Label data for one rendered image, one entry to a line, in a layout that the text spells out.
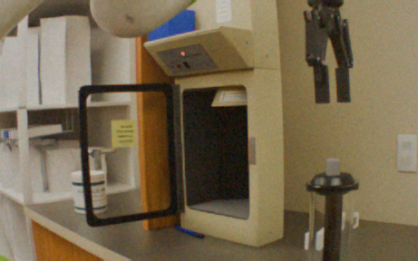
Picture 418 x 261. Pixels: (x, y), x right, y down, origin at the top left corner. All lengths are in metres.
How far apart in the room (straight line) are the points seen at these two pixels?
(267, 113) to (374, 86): 0.42
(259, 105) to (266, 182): 0.20
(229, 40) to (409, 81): 0.59
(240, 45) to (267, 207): 0.43
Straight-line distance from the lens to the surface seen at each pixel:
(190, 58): 1.24
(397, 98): 1.41
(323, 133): 1.55
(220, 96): 1.27
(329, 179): 0.84
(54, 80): 2.23
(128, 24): 0.61
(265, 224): 1.22
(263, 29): 1.21
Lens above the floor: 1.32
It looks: 3 degrees down
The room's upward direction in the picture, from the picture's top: 2 degrees counter-clockwise
